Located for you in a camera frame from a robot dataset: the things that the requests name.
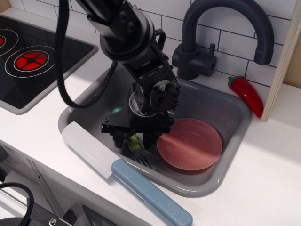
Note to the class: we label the wooden side panel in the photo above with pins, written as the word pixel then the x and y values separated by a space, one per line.
pixel 284 60

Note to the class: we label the green handled grey spatula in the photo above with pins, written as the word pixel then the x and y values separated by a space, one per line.
pixel 139 154

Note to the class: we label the pink plate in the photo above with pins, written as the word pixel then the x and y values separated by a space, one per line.
pixel 192 144

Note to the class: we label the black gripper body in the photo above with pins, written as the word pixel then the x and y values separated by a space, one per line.
pixel 126 122

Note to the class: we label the toy knife blue handle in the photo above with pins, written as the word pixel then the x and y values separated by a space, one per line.
pixel 107 164

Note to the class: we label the dark grey faucet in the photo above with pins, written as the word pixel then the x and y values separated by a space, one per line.
pixel 191 61

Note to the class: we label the red toy chili pepper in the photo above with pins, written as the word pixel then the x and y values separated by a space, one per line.
pixel 247 93

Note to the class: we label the dark green toy cucumber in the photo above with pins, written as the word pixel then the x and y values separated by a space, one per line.
pixel 118 110

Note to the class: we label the grey sink basin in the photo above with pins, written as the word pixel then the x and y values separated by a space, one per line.
pixel 229 115

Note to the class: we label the black toy stovetop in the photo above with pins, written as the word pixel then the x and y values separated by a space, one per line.
pixel 27 69

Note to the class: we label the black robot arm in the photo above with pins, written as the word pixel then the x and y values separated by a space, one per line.
pixel 128 37

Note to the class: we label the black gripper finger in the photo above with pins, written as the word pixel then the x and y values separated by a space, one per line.
pixel 117 139
pixel 150 138

